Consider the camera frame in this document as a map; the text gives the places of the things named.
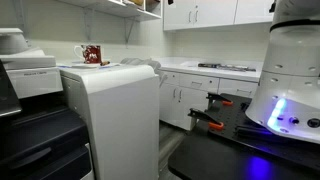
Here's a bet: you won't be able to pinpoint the small brown object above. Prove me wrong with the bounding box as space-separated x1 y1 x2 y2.
100 61 111 66

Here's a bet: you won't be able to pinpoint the white lower cabinets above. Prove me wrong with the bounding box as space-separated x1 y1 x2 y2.
160 71 258 130

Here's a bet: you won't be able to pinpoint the near black orange clamp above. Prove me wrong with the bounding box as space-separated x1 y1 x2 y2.
189 108 224 131

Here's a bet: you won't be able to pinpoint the white printer finisher unit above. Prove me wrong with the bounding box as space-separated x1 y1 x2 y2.
59 64 159 180

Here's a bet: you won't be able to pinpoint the far black orange clamp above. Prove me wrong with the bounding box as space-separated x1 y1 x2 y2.
207 93 233 106

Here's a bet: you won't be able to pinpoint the white cabinets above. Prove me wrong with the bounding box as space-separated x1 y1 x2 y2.
160 71 258 130
163 0 274 31

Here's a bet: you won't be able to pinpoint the white wall shelf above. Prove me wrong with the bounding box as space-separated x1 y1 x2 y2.
58 0 162 22

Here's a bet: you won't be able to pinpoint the white upper cabinets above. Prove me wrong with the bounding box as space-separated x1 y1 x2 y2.
163 0 274 31

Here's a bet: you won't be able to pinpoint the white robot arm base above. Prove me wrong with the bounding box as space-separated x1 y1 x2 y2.
246 0 320 144

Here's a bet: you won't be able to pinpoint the black orange clamp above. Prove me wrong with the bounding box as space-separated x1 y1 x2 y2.
207 93 233 106
189 108 224 131

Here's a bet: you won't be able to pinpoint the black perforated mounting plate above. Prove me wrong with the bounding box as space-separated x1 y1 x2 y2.
204 93 320 171

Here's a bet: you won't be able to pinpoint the large office copier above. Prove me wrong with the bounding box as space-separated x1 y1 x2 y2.
0 28 95 180

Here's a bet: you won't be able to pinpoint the red and white mug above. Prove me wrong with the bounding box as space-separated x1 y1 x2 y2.
74 45 102 64

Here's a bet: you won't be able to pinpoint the white plate under mug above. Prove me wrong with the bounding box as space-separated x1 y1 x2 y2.
70 62 120 69

